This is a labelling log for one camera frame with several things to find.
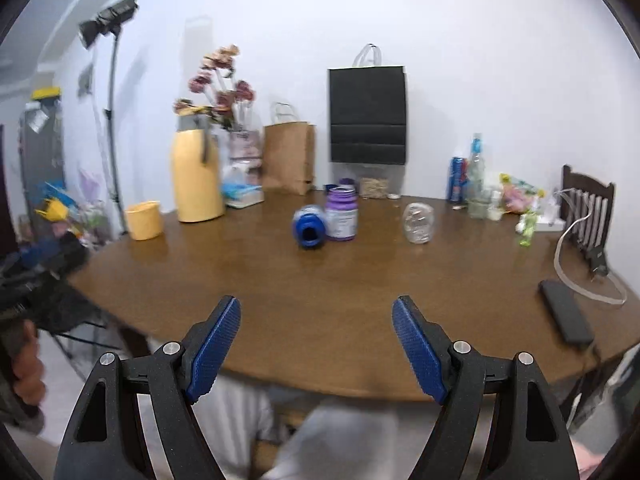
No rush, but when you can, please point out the clear plastic jar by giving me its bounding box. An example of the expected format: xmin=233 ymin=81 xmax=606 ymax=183
xmin=402 ymin=202 xmax=435 ymax=245

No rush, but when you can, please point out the purple white supplement jar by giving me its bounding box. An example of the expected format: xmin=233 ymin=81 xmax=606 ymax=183
xmin=324 ymin=185 xmax=358 ymax=242

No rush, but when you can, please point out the yellow plastic cup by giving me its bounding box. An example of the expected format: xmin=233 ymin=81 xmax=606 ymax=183
xmin=125 ymin=200 xmax=164 ymax=242

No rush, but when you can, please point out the left hand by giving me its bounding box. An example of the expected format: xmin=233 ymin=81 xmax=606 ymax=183
xmin=13 ymin=321 xmax=46 ymax=406

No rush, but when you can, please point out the black phone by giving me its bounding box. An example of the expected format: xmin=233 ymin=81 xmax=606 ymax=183
xmin=538 ymin=280 xmax=594 ymax=348

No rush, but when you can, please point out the green spray bottle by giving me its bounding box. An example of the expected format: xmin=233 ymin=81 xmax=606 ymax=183
xmin=520 ymin=208 xmax=538 ymax=247

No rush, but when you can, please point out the clear drinking glass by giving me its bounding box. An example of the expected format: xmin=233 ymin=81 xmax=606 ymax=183
xmin=468 ymin=190 xmax=491 ymax=219

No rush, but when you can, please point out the white charger box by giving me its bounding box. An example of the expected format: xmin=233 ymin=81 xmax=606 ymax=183
xmin=536 ymin=200 xmax=565 ymax=233

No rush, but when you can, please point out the clear glass bottle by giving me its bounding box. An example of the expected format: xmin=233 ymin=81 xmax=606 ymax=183
xmin=466 ymin=133 xmax=485 ymax=202

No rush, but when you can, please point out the tissue pack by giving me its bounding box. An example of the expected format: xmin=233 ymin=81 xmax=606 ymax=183
xmin=222 ymin=183 xmax=265 ymax=209

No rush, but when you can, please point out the colourful candy bag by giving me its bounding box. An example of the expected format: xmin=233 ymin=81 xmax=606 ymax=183
xmin=499 ymin=174 xmax=546 ymax=214

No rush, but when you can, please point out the dark wooden chair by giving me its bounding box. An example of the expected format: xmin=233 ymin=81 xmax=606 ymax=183
xmin=561 ymin=165 xmax=616 ymax=276

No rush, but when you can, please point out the blue silver jar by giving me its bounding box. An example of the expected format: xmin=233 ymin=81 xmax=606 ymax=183
xmin=292 ymin=205 xmax=328 ymax=249

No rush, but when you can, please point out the yellow thermos jug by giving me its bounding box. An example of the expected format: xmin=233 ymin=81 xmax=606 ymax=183
xmin=171 ymin=106 xmax=224 ymax=223

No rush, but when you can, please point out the blue snack can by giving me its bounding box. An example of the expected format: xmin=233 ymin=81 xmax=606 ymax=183
xmin=447 ymin=157 xmax=468 ymax=208

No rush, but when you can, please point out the clear container of seeds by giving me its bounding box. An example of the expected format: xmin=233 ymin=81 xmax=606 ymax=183
xmin=359 ymin=177 xmax=388 ymax=200

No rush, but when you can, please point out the purple white lid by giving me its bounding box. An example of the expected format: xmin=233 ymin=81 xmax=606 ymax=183
xmin=338 ymin=178 xmax=357 ymax=190

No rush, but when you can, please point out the pink patterned vase wrap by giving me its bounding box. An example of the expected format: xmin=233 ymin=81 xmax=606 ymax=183
xmin=229 ymin=130 xmax=262 ymax=185

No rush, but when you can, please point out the brown paper bag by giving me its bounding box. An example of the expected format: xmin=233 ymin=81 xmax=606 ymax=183
xmin=262 ymin=102 xmax=316 ymax=196

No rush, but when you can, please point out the dried flower bouquet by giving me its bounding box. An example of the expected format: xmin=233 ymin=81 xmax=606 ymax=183
xmin=174 ymin=44 xmax=256 ymax=132

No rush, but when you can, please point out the studio light on stand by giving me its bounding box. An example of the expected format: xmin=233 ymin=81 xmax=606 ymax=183
xmin=78 ymin=0 xmax=139 ymax=234

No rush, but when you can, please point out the black paper bag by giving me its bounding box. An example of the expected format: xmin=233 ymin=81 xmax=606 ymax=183
xmin=328 ymin=44 xmax=408 ymax=166

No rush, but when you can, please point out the white cable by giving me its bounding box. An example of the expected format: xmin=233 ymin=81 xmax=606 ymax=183
xmin=552 ymin=186 xmax=629 ymax=307

